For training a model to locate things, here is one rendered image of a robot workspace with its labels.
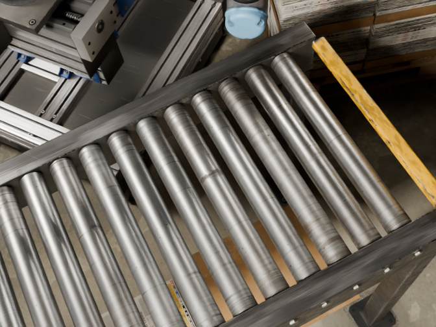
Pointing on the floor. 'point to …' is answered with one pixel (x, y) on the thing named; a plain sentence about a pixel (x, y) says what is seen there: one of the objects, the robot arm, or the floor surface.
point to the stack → (363, 37)
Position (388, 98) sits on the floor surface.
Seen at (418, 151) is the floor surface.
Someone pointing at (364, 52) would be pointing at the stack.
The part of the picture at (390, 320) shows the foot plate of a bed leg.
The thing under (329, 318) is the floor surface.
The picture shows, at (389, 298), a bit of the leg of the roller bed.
